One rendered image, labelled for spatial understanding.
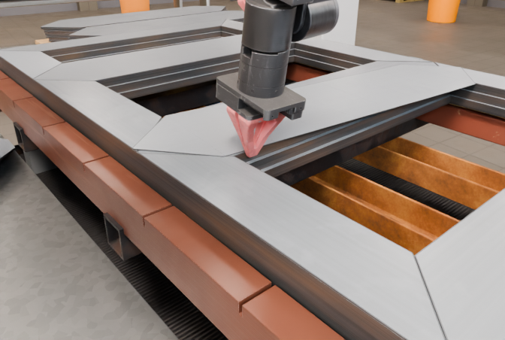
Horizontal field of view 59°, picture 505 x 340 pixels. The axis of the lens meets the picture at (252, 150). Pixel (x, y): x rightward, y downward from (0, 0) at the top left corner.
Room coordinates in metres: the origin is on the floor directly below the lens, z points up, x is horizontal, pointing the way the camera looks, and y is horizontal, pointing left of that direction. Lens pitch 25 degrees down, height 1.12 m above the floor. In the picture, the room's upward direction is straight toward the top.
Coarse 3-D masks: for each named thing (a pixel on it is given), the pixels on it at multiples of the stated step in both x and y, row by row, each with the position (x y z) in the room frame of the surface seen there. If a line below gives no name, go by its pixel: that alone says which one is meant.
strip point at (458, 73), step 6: (408, 66) 0.97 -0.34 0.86; (414, 66) 0.97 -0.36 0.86; (420, 66) 0.97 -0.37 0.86; (426, 66) 0.97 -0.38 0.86; (432, 66) 0.97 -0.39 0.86; (438, 66) 0.97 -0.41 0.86; (444, 66) 0.97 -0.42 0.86; (450, 66) 0.97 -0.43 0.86; (432, 72) 0.92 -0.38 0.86; (438, 72) 0.92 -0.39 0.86; (444, 72) 0.92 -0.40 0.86; (450, 72) 0.92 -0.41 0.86; (456, 72) 0.92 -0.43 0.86; (462, 72) 0.92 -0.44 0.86; (456, 78) 0.88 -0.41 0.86; (462, 78) 0.88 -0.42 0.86; (468, 78) 0.88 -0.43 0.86
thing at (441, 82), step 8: (384, 72) 0.93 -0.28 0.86; (392, 72) 0.93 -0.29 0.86; (400, 72) 0.93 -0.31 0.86; (408, 72) 0.93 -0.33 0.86; (416, 72) 0.92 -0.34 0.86; (424, 72) 0.92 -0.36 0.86; (416, 80) 0.87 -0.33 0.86; (424, 80) 0.87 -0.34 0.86; (432, 80) 0.87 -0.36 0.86; (440, 80) 0.86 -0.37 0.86; (448, 80) 0.86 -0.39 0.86; (456, 80) 0.86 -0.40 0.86; (440, 88) 0.82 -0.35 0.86; (448, 88) 0.82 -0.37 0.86; (456, 88) 0.82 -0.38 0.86
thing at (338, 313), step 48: (96, 48) 1.22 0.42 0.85; (144, 48) 1.30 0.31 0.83; (48, 96) 0.81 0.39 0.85; (480, 96) 0.83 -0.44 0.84; (96, 144) 0.65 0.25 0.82; (288, 144) 0.59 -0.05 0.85; (336, 144) 0.64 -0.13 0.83; (192, 192) 0.44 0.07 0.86; (240, 240) 0.37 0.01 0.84; (288, 288) 0.32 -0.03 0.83; (384, 336) 0.24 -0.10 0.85
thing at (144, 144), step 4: (144, 136) 0.59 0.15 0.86; (140, 140) 0.57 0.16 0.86; (144, 140) 0.57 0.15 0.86; (148, 140) 0.57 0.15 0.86; (136, 144) 0.56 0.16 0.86; (140, 144) 0.56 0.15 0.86; (144, 144) 0.56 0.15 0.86; (148, 144) 0.56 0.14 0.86; (152, 144) 0.56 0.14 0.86; (132, 148) 0.55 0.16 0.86; (136, 148) 0.55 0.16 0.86; (140, 148) 0.55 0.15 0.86; (144, 148) 0.55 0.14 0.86; (148, 148) 0.55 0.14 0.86; (152, 148) 0.55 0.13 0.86; (156, 148) 0.55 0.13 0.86
